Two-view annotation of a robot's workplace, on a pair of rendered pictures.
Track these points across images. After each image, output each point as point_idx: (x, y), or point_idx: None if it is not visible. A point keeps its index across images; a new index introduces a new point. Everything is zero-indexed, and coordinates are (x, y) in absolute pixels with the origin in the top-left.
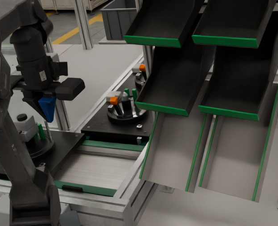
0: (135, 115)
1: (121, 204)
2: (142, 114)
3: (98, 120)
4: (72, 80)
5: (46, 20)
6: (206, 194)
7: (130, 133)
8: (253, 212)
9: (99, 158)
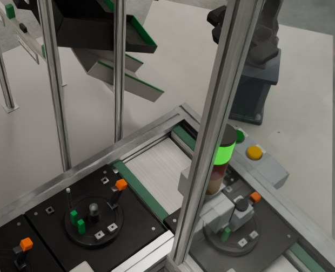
0: (96, 195)
1: (181, 109)
2: (88, 192)
3: (135, 233)
4: (217, 12)
5: (226, 6)
6: (96, 124)
7: None
8: (84, 92)
9: (161, 199)
